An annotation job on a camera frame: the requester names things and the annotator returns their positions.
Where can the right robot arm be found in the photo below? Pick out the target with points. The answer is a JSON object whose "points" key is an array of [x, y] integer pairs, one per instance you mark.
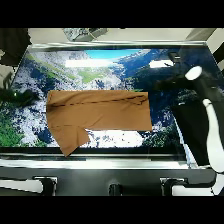
{"points": [[214, 133]]}

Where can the brown garment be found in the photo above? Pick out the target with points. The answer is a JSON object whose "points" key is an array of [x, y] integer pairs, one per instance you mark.
{"points": [[100, 111]]}

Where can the silver frame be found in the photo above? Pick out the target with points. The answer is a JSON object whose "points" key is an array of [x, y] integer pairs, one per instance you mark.
{"points": [[100, 163]]}

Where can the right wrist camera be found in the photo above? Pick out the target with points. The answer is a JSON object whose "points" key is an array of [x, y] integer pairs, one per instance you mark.
{"points": [[174, 57]]}

